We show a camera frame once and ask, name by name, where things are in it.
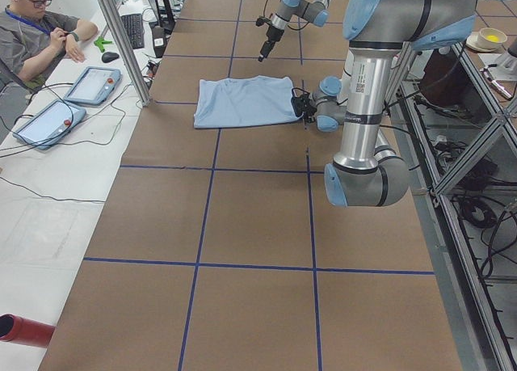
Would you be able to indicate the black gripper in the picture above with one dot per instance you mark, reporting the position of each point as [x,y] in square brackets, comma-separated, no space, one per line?
[270,35]
[308,109]

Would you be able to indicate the light blue t-shirt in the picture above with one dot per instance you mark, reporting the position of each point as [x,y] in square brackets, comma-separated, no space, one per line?
[247,102]

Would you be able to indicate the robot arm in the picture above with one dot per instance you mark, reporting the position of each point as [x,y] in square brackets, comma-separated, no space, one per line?
[315,12]
[366,171]

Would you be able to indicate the black labelled box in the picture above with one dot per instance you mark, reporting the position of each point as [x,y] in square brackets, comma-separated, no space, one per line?
[159,41]

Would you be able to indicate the black keyboard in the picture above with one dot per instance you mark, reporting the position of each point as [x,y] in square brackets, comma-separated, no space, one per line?
[133,25]

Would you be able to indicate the brown paper table cover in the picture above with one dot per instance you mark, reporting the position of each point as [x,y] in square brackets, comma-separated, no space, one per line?
[218,250]

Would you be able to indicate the black computer mouse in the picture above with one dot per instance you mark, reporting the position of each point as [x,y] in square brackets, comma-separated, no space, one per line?
[109,57]

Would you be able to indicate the green plastic clamp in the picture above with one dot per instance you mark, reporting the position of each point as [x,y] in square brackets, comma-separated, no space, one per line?
[101,42]

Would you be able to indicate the far blue teach pendant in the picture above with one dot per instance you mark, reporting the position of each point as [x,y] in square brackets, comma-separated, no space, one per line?
[93,86]

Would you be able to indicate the blue teach pendant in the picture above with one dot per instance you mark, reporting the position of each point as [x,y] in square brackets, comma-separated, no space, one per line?
[93,86]
[50,125]

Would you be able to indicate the yellow bowl on stand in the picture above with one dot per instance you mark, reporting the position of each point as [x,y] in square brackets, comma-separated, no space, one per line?
[486,40]

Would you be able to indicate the near blue teach pendant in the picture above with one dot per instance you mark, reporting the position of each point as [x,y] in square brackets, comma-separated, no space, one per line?
[50,125]

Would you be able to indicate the seated person grey shirt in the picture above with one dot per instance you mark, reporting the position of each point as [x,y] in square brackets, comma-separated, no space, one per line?
[34,39]

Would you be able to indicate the clear plastic bag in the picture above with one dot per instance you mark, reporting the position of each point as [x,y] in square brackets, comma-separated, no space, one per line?
[48,236]

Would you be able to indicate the red cylinder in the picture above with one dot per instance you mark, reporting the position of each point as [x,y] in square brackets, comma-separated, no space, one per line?
[24,331]

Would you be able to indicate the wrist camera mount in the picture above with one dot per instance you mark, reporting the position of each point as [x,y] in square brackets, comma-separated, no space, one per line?
[299,98]
[262,20]

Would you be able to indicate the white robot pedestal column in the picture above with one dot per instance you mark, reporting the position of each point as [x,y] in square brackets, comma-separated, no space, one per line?
[346,78]

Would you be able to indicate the aluminium frame post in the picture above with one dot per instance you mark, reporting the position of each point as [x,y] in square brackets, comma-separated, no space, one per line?
[112,17]

